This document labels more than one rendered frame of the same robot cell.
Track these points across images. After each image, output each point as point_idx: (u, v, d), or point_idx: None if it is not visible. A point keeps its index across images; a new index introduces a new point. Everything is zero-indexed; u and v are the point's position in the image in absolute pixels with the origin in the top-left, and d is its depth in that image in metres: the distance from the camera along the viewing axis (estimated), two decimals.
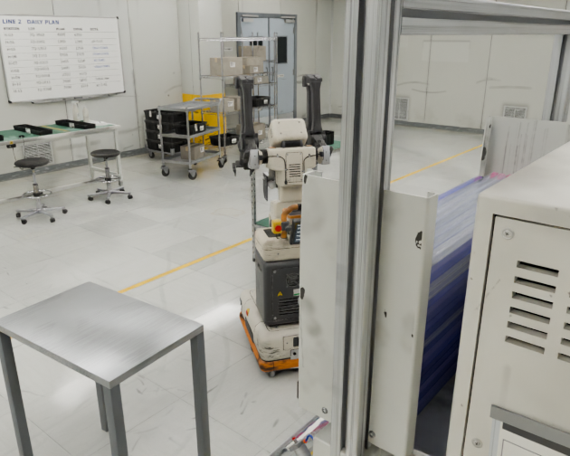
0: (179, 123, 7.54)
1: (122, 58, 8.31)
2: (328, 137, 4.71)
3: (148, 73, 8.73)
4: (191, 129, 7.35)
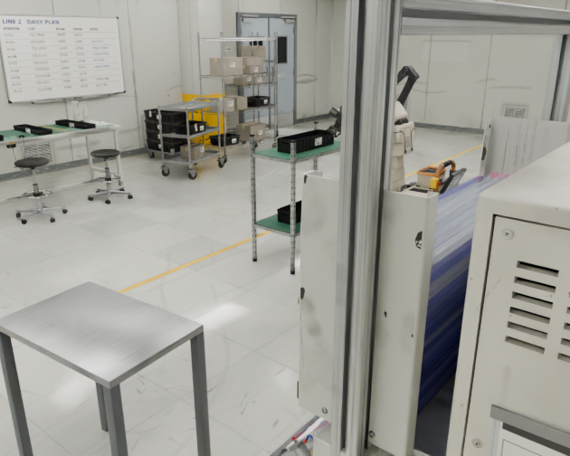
0: (179, 123, 7.54)
1: (122, 58, 8.31)
2: (328, 137, 4.71)
3: (148, 73, 8.73)
4: (191, 129, 7.35)
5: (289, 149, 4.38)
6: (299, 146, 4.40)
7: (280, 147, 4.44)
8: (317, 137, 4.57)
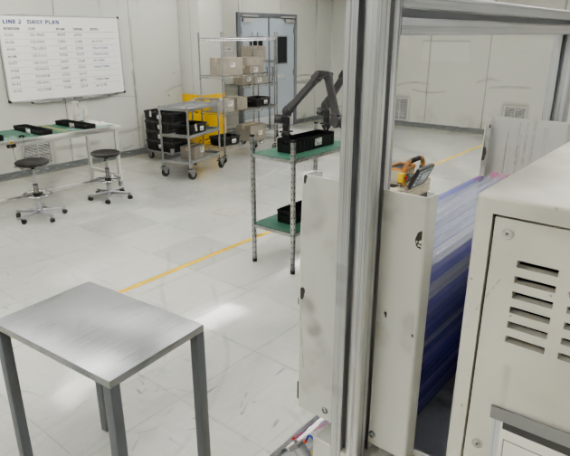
0: (179, 123, 7.54)
1: (122, 58, 8.31)
2: (328, 137, 4.71)
3: (148, 73, 8.73)
4: (191, 129, 7.35)
5: (289, 149, 4.38)
6: (299, 146, 4.40)
7: (280, 147, 4.44)
8: (317, 137, 4.57)
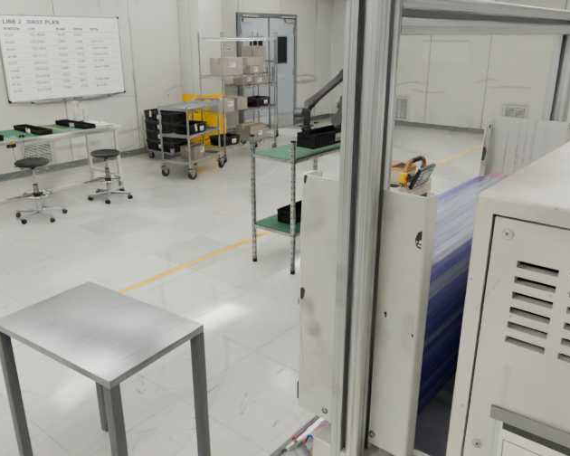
0: (179, 123, 7.54)
1: (122, 58, 8.31)
2: None
3: (148, 73, 8.73)
4: (191, 129, 7.35)
5: (309, 145, 4.24)
6: (319, 141, 4.26)
7: (300, 142, 4.30)
8: (337, 131, 4.43)
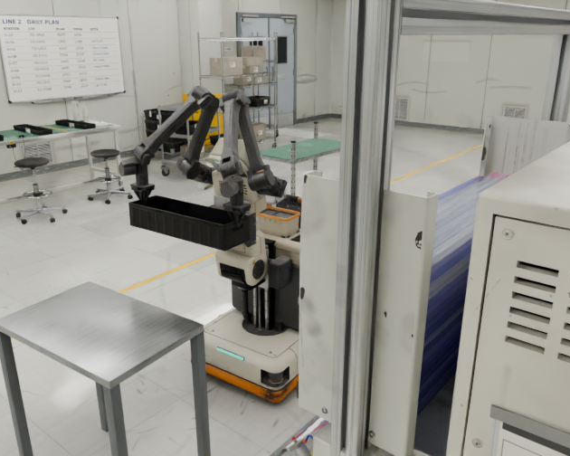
0: None
1: (122, 58, 8.31)
2: (168, 207, 2.62)
3: (148, 73, 8.73)
4: (191, 129, 7.35)
5: (244, 235, 2.34)
6: None
7: (230, 240, 2.26)
8: (195, 206, 2.51)
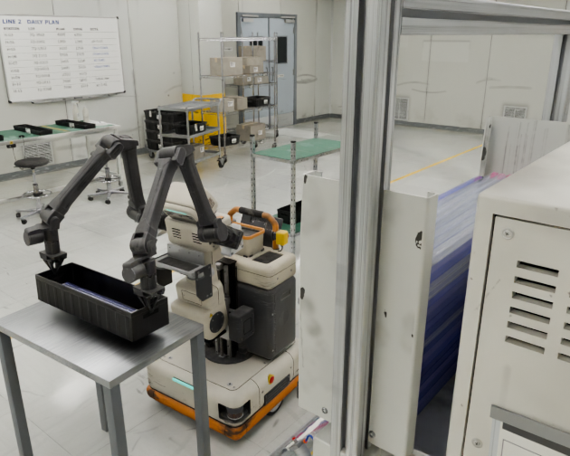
0: (179, 123, 7.54)
1: (122, 58, 8.31)
2: (85, 277, 2.29)
3: (148, 73, 8.73)
4: (191, 129, 7.35)
5: (160, 319, 2.01)
6: None
7: (141, 328, 1.93)
8: (111, 280, 2.19)
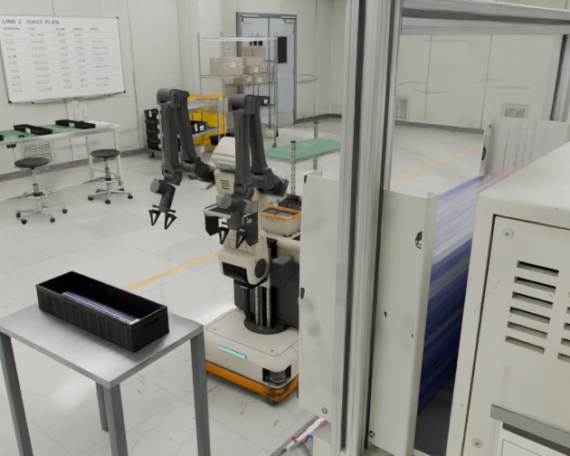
0: None
1: (122, 58, 8.31)
2: (85, 285, 2.30)
3: (148, 73, 8.73)
4: (191, 129, 7.35)
5: (161, 328, 2.02)
6: None
7: (141, 339, 1.94)
8: (111, 289, 2.19)
